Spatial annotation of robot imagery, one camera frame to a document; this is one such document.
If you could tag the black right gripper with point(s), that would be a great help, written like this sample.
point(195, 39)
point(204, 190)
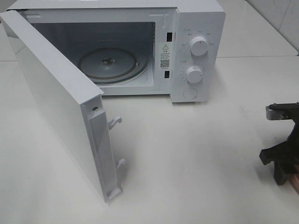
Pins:
point(285, 155)

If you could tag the pink round plate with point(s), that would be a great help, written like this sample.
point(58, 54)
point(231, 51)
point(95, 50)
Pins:
point(294, 180)

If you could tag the round white door button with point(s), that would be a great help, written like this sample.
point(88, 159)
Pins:
point(190, 93)

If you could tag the white microwave door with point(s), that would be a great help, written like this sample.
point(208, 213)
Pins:
point(69, 100)

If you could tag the lower white timer knob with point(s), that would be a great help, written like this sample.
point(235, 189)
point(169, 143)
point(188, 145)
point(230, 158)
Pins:
point(194, 74)

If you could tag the upper white power knob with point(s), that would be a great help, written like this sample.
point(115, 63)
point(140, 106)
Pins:
point(199, 45)

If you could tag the white microwave oven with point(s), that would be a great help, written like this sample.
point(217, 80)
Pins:
point(160, 29)

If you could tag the glass microwave turntable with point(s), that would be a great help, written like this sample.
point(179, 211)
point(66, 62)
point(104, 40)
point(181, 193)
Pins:
point(109, 65)

